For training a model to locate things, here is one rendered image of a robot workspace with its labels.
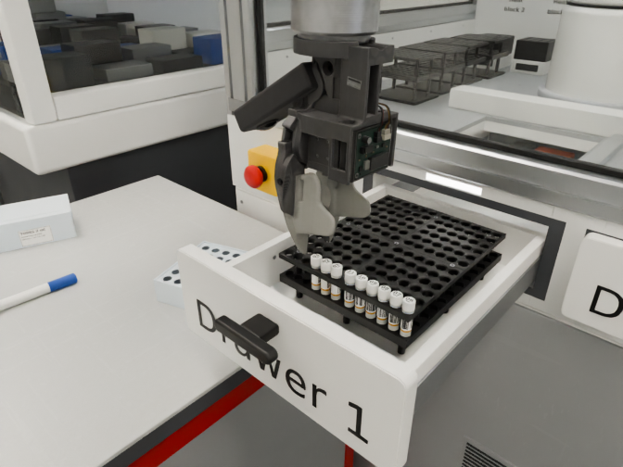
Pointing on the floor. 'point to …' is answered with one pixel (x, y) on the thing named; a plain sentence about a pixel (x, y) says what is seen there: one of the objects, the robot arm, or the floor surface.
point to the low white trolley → (136, 349)
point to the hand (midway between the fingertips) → (311, 233)
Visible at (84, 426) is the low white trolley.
